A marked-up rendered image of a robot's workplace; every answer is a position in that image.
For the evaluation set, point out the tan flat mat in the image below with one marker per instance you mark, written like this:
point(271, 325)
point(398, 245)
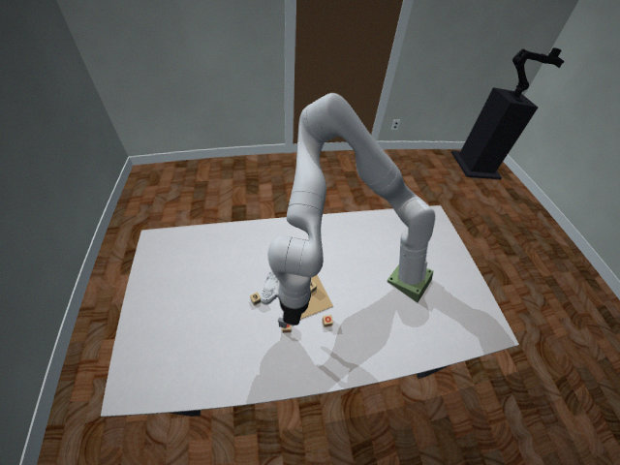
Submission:
point(319, 300)

